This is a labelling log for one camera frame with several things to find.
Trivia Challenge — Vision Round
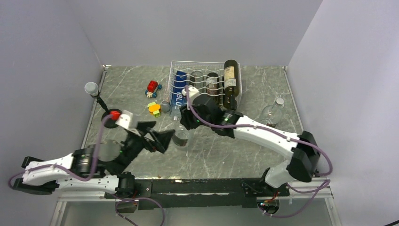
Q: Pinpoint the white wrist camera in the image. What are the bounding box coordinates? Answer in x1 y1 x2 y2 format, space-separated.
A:
116 110 133 129
182 85 200 109

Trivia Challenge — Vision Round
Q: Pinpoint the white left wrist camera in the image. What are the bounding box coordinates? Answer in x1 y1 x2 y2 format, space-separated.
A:
116 110 133 129

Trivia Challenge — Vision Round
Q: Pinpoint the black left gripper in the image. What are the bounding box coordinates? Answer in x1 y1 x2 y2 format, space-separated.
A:
115 121 176 175

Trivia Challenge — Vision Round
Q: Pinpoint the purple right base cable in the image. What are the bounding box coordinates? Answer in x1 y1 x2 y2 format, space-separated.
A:
257 179 331 219

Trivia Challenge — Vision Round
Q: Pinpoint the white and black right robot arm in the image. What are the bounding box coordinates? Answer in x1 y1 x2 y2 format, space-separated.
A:
180 91 321 195

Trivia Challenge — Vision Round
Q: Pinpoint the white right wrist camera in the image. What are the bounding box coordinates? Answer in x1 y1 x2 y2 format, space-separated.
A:
182 85 200 109

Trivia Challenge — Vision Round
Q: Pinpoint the blue square water bottle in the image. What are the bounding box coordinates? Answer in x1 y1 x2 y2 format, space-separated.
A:
170 71 187 121

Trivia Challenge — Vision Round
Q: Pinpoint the grey microphone on stand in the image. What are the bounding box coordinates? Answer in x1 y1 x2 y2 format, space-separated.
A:
84 82 122 129

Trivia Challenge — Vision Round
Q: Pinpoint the dark green wine bottle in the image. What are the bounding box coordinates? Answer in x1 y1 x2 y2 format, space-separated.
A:
219 93 226 110
206 72 219 97

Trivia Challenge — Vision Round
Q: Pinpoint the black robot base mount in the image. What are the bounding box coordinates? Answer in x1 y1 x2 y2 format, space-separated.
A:
104 176 290 208

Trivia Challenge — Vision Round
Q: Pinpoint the white wire wine rack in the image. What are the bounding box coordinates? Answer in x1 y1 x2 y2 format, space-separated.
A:
161 59 242 113

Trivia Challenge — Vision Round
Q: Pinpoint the red toy block car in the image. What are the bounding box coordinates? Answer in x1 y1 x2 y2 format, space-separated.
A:
145 80 162 98

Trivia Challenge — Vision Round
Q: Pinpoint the clear round glass bottle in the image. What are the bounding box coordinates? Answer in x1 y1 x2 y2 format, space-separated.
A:
259 97 284 128
172 124 191 147

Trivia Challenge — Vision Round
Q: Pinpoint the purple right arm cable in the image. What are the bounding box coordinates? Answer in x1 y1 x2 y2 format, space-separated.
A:
185 85 334 177

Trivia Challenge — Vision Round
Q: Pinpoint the colourful toy block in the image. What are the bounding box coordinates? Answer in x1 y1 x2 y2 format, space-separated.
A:
147 102 161 117

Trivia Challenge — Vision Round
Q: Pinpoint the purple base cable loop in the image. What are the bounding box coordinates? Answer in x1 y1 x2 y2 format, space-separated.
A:
114 197 166 226

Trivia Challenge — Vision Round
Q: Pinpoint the clear glass wine bottle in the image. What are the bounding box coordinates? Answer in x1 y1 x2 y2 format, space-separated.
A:
189 71 204 93

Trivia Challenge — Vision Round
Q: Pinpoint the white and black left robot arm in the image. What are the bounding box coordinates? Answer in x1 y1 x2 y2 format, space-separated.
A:
8 121 175 198

